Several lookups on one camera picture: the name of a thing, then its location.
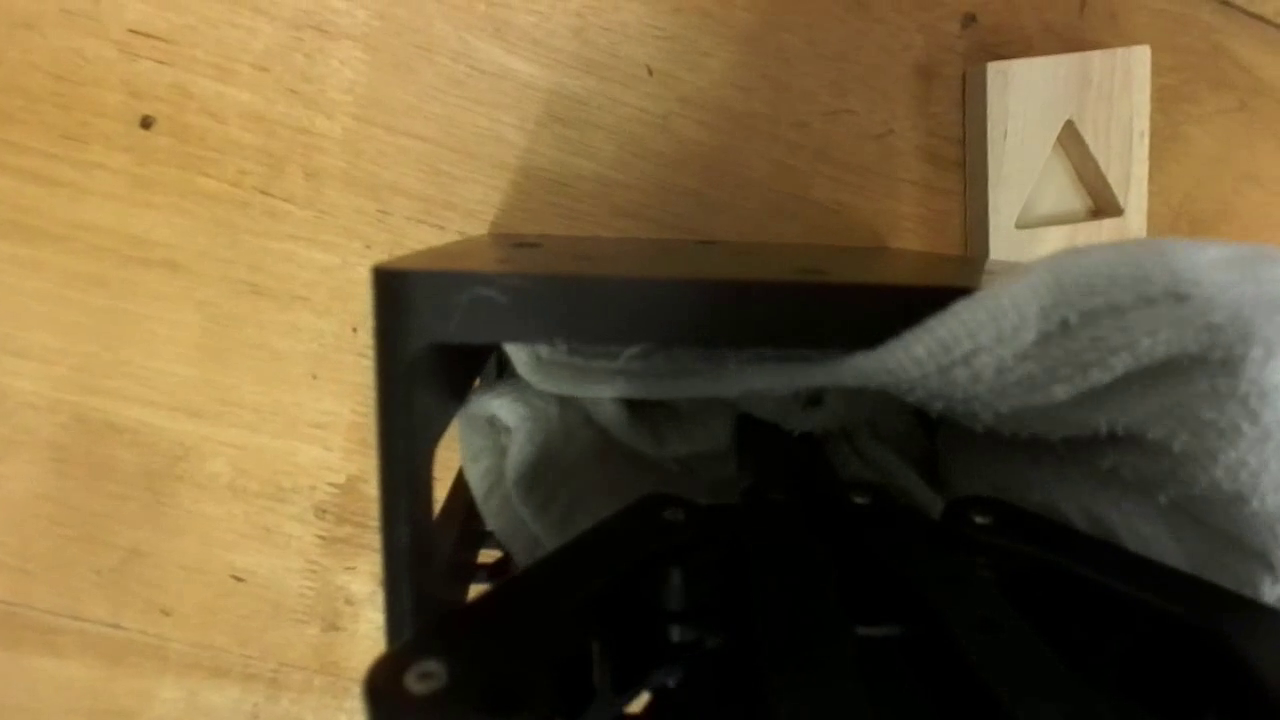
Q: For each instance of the wooden board with triangle cutouts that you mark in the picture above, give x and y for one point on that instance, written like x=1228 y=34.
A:
x=1067 y=106

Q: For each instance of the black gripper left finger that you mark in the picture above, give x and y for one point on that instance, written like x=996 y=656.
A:
x=573 y=614

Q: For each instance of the white towel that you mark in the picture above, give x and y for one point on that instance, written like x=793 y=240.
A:
x=1094 y=385

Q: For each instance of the black basket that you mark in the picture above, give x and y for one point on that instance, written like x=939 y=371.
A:
x=664 y=286

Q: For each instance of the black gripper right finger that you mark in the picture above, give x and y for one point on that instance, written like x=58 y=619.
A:
x=1105 y=627

